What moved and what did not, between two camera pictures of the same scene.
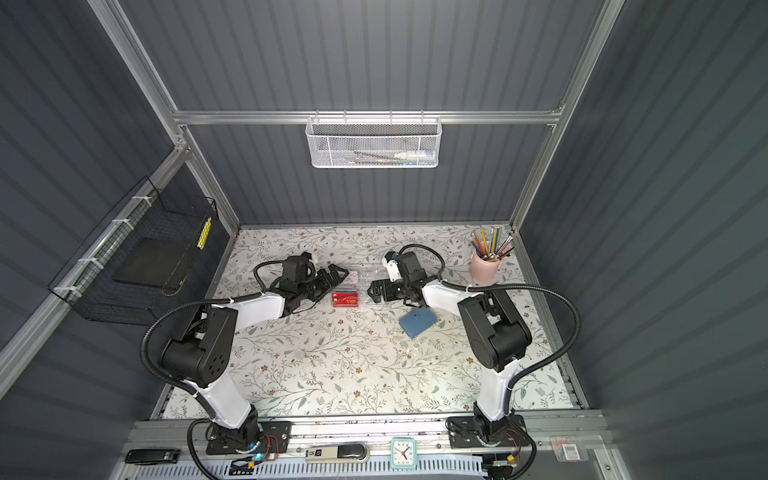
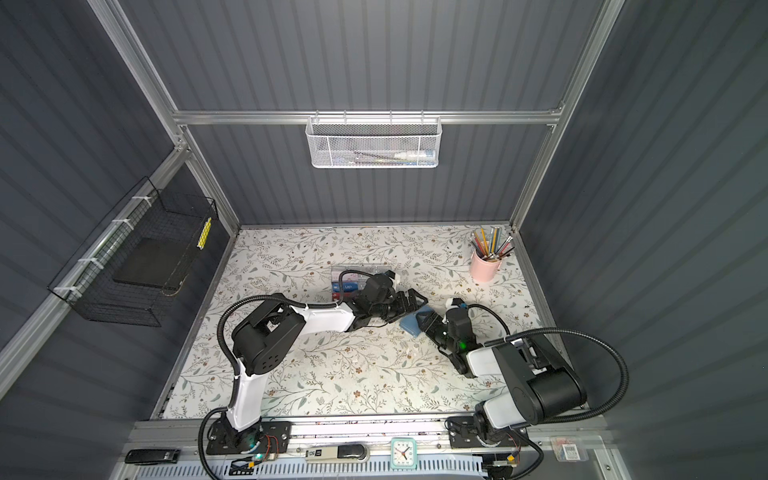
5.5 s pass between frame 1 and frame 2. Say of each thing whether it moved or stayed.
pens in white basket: stayed
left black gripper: moved
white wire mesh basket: stayed
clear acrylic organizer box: stayed
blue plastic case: stayed
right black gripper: moved
